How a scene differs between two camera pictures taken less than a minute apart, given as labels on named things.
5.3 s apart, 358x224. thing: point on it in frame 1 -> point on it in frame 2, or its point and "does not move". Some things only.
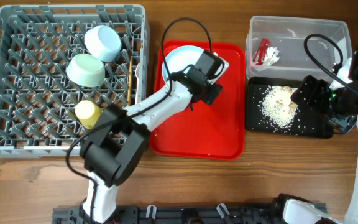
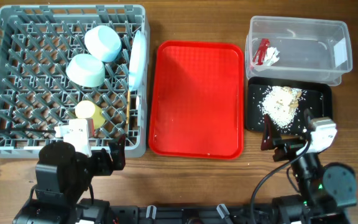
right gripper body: x=322 y=99 -> x=291 y=148
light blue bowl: x=104 y=42 does not move
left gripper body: x=213 y=91 -> x=100 y=164
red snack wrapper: x=259 y=56 does not move
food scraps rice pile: x=276 y=103 does not move
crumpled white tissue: x=271 y=56 does not move
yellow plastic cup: x=88 y=113 does not move
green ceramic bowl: x=86 y=71 does not move
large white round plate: x=183 y=57 -> x=138 y=62
